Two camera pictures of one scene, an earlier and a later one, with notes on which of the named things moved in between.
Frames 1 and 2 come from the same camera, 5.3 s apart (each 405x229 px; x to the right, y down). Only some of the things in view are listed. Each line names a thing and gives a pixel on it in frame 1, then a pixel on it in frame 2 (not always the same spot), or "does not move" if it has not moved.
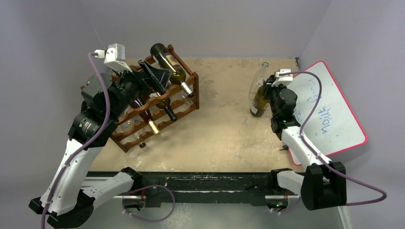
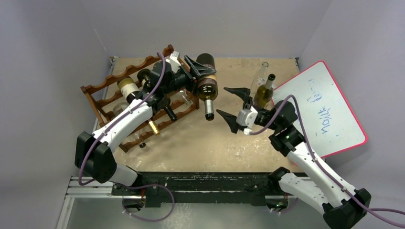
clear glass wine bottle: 259,81 does not move
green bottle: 164,60 -> 207,84
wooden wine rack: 156,109 does not move
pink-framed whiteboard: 323,110 does not move
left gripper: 159,77 -> 200,70
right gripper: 269,89 -> 243,108
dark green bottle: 261,102 does not move
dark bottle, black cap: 165,104 does not move
